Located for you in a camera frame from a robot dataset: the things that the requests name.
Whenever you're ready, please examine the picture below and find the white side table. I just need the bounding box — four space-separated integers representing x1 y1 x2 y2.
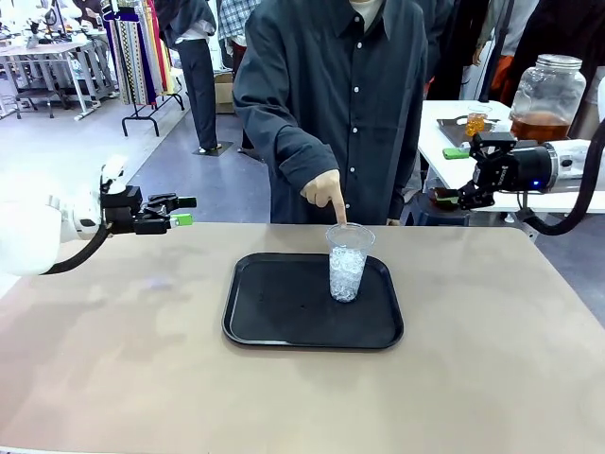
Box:
418 99 605 215

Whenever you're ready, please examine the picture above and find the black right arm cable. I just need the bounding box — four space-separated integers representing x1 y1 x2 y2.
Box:
514 133 605 237

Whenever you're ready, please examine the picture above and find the grey metal tray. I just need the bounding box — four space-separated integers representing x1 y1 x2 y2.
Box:
435 117 502 148

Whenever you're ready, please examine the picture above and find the black round stool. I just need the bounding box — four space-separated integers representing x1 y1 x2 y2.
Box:
405 186 472 227

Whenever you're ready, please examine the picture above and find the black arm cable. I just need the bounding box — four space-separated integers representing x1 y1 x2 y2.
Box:
39 220 113 277
514 133 605 237

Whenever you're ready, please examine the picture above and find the white metal-legged workbench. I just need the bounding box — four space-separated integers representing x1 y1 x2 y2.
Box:
0 39 120 122

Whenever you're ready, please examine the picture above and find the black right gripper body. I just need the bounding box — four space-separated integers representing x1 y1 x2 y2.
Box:
474 143 556 193

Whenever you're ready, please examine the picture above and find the person's right forearm dark sleeve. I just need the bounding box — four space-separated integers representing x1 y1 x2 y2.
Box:
275 125 342 191

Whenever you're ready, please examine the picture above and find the black stand pole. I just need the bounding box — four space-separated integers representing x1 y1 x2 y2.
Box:
478 0 514 105

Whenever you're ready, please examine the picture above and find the person's right hand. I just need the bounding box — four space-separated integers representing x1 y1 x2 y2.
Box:
301 169 350 228

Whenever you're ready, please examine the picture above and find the person in dark shirt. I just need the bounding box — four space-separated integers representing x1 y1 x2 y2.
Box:
232 0 429 226

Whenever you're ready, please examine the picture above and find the bystander in dark jacket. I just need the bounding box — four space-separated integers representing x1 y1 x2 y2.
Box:
423 0 493 101

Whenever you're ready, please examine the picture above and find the glass tea dispenser jar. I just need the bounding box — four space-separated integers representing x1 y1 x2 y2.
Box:
508 53 588 143

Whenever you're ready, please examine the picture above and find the brown cardboard box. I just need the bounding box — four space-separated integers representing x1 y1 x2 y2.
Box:
214 70 236 115

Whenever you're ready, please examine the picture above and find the bystander in black coat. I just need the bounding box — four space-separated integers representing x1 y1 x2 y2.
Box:
510 0 605 98

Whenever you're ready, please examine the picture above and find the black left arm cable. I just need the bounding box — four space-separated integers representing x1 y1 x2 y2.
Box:
39 220 113 277

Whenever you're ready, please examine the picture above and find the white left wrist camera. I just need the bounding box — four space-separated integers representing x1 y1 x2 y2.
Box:
99 155 130 195

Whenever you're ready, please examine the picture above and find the person's left forearm dark sleeve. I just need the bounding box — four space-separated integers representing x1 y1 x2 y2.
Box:
386 136 424 224

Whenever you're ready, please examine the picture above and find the short clear plastic iced cup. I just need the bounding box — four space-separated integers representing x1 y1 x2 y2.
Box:
466 105 493 139

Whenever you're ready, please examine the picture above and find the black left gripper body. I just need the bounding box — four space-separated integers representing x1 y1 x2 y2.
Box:
99 185 144 234

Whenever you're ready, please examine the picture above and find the clothes rack with fabrics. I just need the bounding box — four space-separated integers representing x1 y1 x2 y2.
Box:
101 0 186 139

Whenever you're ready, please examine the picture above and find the black plastic serving tray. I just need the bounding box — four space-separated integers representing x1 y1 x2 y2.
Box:
221 252 406 352

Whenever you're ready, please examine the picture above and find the tall clear plastic iced cup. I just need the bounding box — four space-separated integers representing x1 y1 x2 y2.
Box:
325 222 377 305

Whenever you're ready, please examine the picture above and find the mannequin in dark trousers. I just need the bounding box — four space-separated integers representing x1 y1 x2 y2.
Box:
155 0 235 156

